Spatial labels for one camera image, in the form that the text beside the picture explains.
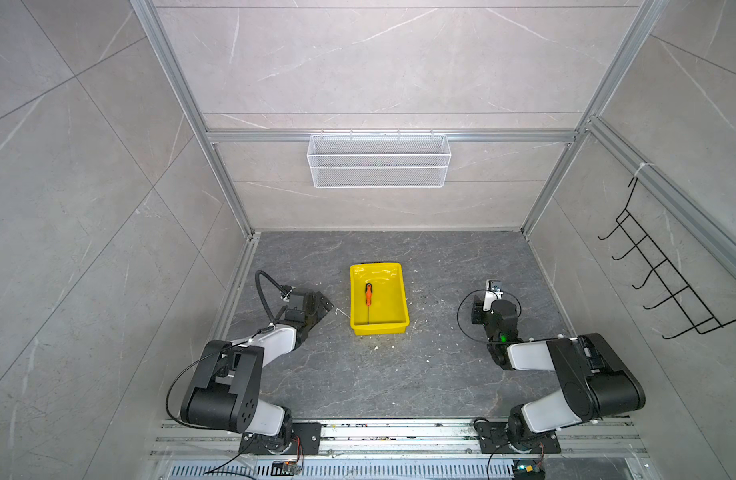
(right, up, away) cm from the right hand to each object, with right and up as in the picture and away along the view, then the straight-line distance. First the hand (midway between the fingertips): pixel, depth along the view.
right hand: (483, 293), depth 94 cm
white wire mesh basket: (-34, +45, +7) cm, 57 cm away
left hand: (-53, -2, 0) cm, 53 cm away
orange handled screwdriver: (-37, -3, +4) cm, 38 cm away
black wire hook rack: (+30, +2, -31) cm, 43 cm away
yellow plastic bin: (-30, -7, +3) cm, 31 cm away
